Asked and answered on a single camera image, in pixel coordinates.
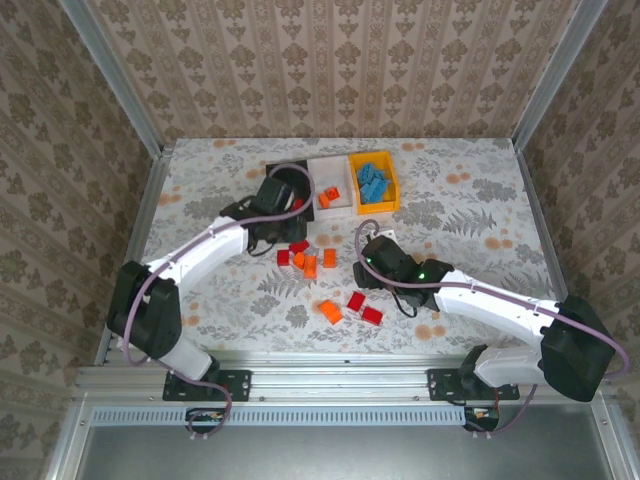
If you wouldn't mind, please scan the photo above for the black plastic bin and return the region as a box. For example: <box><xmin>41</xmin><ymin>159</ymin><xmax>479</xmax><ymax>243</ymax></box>
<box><xmin>264</xmin><ymin>159</ymin><xmax>317</xmax><ymax>224</ymax></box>

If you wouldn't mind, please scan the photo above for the white plastic bin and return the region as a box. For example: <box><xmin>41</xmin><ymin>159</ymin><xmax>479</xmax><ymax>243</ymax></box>
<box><xmin>306</xmin><ymin>155</ymin><xmax>354</xmax><ymax>220</ymax></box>

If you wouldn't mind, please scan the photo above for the yellow plastic bin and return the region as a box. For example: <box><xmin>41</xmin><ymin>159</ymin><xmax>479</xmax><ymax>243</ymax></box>
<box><xmin>347</xmin><ymin>150</ymin><xmax>401</xmax><ymax>216</ymax></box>

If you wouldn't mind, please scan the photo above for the floral table covering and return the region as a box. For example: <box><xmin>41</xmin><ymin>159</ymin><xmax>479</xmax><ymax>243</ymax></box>
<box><xmin>115</xmin><ymin>137</ymin><xmax>575</xmax><ymax>357</ymax></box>

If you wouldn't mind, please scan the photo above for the grey metal panel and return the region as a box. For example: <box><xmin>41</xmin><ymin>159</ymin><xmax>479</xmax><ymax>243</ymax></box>
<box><xmin>47</xmin><ymin>402</ymin><xmax>640</xmax><ymax>480</ymax></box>

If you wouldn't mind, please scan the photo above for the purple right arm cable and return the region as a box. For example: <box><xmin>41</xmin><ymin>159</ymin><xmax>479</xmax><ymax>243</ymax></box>
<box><xmin>353</xmin><ymin>219</ymin><xmax>631</xmax><ymax>436</ymax></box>

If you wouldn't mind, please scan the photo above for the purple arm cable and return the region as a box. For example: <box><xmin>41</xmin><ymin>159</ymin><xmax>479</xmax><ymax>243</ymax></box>
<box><xmin>353</xmin><ymin>219</ymin><xmax>631</xmax><ymax>436</ymax></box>
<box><xmin>121</xmin><ymin>163</ymin><xmax>316</xmax><ymax>437</ymax></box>

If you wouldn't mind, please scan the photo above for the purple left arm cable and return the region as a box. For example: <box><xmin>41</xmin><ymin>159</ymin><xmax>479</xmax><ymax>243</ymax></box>
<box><xmin>121</xmin><ymin>163</ymin><xmax>316</xmax><ymax>437</ymax></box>

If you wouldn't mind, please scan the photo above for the aluminium mounting rail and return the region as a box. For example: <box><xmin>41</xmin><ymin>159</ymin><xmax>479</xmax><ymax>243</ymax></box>
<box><xmin>74</xmin><ymin>349</ymin><xmax>614</xmax><ymax>401</ymax></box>

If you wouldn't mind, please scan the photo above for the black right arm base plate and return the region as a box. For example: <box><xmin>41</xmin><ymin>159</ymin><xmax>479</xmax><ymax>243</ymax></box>
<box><xmin>427</xmin><ymin>367</ymin><xmax>521</xmax><ymax>403</ymax></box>

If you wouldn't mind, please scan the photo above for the aluminium table side rail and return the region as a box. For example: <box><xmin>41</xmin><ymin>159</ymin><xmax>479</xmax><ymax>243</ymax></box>
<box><xmin>513</xmin><ymin>144</ymin><xmax>592</xmax><ymax>364</ymax></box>
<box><xmin>94</xmin><ymin>143</ymin><xmax>175</xmax><ymax>365</ymax></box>

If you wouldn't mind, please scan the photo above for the grey slotted cable duct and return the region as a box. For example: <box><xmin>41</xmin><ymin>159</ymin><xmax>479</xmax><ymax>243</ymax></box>
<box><xmin>92</xmin><ymin>405</ymin><xmax>469</xmax><ymax>426</ymax></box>

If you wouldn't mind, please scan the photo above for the small wired connector board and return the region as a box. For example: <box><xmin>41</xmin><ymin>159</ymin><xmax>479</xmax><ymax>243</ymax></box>
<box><xmin>185</xmin><ymin>407</ymin><xmax>226</xmax><ymax>435</ymax></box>
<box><xmin>463</xmin><ymin>405</ymin><xmax>501</xmax><ymax>434</ymax></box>

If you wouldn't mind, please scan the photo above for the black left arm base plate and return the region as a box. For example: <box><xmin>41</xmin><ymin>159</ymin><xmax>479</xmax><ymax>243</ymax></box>
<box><xmin>163</xmin><ymin>368</ymin><xmax>252</xmax><ymax>403</ymax></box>

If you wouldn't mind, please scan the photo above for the aluminium frame post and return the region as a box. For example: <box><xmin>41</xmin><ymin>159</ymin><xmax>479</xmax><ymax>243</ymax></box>
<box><xmin>510</xmin><ymin>0</ymin><xmax>611</xmax><ymax>154</ymax></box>
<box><xmin>58</xmin><ymin>0</ymin><xmax>166</xmax><ymax>159</ymax></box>

